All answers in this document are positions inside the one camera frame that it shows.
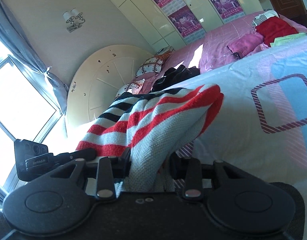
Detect round cream headboard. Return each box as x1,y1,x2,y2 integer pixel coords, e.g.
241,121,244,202
66,44,157,136

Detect magenta cloth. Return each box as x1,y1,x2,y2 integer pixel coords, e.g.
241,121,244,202
227,32,265,59

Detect cream wardrobe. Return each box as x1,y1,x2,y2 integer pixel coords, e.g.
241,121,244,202
90,0,269,56

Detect patterned pillow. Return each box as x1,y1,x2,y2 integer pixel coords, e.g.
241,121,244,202
115,78,146,98
135,54,169,77

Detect pink bed sheet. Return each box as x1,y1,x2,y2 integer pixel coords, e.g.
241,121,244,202
132,11,307,98

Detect striped knit sweater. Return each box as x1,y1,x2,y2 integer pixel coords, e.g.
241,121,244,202
76,84,225,192

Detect black white striped garment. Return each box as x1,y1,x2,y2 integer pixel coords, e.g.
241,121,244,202
252,10,279,28

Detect light blue printed blanket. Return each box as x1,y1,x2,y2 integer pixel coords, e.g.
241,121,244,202
166,33,307,240

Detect wall lamp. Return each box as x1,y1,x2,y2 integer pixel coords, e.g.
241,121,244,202
63,8,85,32

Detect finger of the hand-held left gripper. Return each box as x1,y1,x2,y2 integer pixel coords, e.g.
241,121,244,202
53,148,97,166

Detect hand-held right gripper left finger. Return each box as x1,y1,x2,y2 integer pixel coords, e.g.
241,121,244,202
50,147,132,201

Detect grey curtain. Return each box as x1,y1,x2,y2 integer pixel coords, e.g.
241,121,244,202
0,0,69,117

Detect window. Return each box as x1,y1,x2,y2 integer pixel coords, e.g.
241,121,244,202
0,34,62,196

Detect red garment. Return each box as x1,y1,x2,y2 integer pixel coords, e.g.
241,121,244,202
256,17,299,47

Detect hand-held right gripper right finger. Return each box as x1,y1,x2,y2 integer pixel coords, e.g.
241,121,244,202
168,152,247,199

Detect light green cloth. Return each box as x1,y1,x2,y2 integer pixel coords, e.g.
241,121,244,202
270,32,307,48

